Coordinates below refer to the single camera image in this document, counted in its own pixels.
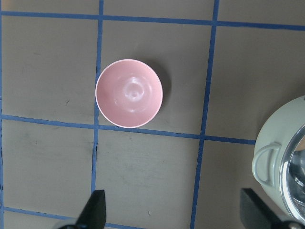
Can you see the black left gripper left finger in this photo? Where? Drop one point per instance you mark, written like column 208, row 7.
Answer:
column 93, row 215

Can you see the pink plastic bowl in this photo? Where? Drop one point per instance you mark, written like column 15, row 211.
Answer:
column 129, row 93

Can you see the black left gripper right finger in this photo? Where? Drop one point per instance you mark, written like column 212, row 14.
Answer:
column 254, row 213

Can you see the pale green pot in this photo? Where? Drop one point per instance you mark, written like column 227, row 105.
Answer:
column 278, row 164

